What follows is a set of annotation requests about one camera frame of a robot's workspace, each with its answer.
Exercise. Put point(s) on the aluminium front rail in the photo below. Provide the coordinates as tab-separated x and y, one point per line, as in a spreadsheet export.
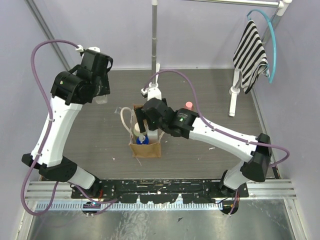
271	189

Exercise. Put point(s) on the blue spray bottle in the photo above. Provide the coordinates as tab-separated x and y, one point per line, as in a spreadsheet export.
142	140

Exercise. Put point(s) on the striped black white cloth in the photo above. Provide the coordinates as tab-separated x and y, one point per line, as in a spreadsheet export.
250	57

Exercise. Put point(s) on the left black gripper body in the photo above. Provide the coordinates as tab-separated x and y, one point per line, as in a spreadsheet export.
105	85

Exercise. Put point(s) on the blue hanger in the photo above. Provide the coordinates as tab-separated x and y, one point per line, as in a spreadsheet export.
273	40

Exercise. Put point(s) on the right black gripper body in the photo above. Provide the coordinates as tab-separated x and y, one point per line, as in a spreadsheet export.
155	125

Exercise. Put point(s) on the brown canvas bag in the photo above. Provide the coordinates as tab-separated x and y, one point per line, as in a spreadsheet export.
143	150

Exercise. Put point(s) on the cream cap green bottle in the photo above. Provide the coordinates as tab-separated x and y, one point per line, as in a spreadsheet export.
136	132

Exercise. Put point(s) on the pink cap orange bottle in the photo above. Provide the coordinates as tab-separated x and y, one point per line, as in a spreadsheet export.
189	106

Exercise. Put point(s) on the aluminium frame post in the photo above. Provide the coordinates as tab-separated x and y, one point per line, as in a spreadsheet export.
60	49

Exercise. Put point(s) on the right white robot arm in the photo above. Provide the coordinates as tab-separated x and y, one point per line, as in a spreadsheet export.
254	152

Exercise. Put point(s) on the white bottle grey cap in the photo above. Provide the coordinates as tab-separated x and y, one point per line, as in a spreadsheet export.
153	136

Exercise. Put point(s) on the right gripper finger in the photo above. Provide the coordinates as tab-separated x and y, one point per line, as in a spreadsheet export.
140	115
142	123

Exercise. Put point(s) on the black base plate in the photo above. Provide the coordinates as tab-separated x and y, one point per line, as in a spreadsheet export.
156	191

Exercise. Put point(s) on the blue cable duct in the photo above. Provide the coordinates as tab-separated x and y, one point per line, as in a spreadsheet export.
176	206

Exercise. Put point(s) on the clear bottle dark cap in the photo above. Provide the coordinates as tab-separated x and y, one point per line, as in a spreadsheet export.
102	99

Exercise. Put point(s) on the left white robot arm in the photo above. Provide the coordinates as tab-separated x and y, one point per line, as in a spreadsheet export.
87	82

